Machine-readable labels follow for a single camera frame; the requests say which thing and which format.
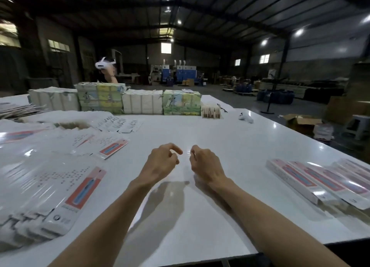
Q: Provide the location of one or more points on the person's right hand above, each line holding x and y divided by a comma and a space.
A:
207, 166

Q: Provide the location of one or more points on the person's left hand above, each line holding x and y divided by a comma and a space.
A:
157, 164

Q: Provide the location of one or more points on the pile of carton blanks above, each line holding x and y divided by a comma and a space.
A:
46, 177

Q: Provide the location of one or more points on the person's right forearm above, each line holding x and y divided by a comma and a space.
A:
271, 226

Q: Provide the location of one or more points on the person's left forearm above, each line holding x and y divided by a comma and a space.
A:
107, 226

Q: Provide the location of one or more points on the small beige card stack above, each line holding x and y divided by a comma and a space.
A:
211, 112

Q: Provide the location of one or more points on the small black tool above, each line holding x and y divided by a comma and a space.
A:
222, 107

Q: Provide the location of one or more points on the small white object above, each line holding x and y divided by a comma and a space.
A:
246, 117

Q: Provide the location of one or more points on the row of white cartons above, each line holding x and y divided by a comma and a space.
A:
53, 99
143, 102

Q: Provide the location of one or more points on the green printed carton bundle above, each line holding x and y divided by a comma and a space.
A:
182, 102

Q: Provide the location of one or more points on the green yellow carton bundle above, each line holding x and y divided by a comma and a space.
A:
99, 98

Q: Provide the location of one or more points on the blue machine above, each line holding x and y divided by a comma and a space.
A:
185, 74

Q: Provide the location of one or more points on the black floor stand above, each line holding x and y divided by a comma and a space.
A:
273, 96

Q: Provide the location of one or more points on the blue bins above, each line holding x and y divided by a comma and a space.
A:
276, 97

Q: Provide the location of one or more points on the open cardboard box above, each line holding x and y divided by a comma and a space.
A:
303, 125

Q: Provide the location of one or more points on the white headset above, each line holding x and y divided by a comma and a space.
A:
105, 62

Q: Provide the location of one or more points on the square bright window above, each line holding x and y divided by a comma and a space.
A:
166, 48

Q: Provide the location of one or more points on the white plastic bags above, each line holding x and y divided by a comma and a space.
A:
324, 132

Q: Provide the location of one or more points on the grey crate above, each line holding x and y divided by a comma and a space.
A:
41, 83

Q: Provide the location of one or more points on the pile of grey flat sheets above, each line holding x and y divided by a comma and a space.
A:
17, 110

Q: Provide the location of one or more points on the tall cardboard box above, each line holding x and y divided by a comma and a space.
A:
347, 105

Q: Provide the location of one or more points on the white stool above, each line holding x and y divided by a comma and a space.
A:
359, 125

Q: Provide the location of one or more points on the dark grey cabinet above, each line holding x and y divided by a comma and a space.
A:
14, 70

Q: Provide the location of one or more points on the small wall window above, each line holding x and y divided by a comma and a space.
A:
237, 62

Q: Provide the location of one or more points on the double wall window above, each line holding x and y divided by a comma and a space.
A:
264, 59

